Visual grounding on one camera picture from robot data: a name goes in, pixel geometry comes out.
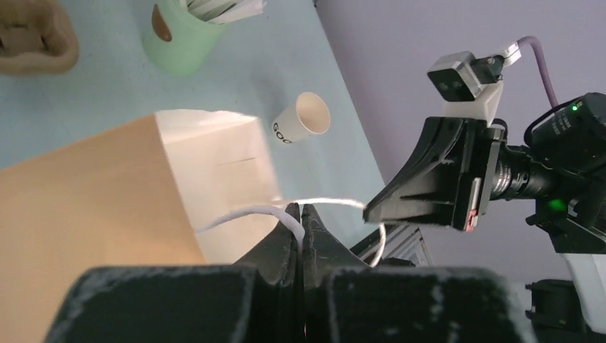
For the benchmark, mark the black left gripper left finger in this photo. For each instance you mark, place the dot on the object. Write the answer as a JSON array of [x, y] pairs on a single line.
[[256, 299]]

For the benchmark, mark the bundle of white wrapped straws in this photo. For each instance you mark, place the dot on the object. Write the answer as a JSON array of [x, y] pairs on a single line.
[[223, 11]]

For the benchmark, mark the brown paper bag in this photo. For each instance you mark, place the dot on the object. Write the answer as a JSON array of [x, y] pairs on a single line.
[[175, 188]]

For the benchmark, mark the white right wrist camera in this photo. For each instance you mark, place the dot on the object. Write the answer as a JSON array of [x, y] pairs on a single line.
[[472, 87]]

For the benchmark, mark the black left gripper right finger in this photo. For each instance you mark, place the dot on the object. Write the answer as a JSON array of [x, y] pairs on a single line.
[[348, 301]]

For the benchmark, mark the single white paper cup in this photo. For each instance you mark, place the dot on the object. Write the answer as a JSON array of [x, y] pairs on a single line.
[[307, 116]]

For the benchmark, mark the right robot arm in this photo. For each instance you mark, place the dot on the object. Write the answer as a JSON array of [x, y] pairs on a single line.
[[570, 139]]

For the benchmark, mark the green straw holder cup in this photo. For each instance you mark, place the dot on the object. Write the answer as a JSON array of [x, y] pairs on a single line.
[[177, 42]]

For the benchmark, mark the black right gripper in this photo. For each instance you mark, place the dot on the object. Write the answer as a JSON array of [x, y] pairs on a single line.
[[456, 168]]

